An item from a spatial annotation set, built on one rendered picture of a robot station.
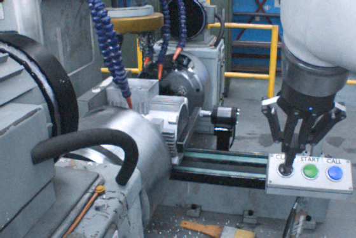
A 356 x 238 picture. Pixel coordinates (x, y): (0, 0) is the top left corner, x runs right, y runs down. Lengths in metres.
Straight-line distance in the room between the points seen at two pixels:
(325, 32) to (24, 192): 0.30
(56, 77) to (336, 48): 0.29
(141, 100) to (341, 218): 0.65
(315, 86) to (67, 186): 0.33
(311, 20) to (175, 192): 0.72
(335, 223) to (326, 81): 0.66
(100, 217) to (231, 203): 0.59
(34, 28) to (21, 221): 0.55
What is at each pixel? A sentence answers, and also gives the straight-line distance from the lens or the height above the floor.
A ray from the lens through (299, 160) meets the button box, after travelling 0.69.
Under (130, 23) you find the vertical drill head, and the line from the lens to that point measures 0.80.
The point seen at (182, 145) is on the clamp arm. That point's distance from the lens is 0.83.
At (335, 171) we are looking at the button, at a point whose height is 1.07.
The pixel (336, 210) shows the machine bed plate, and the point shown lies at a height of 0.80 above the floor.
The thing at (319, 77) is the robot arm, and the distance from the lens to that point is 0.39.
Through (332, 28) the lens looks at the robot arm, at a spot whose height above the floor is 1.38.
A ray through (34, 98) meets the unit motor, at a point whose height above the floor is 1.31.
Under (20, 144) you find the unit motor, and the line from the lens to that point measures 0.28.
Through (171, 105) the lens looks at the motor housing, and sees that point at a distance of 0.87.
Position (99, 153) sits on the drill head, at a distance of 0.57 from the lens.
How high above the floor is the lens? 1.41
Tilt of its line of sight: 23 degrees down
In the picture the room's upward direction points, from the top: 1 degrees counter-clockwise
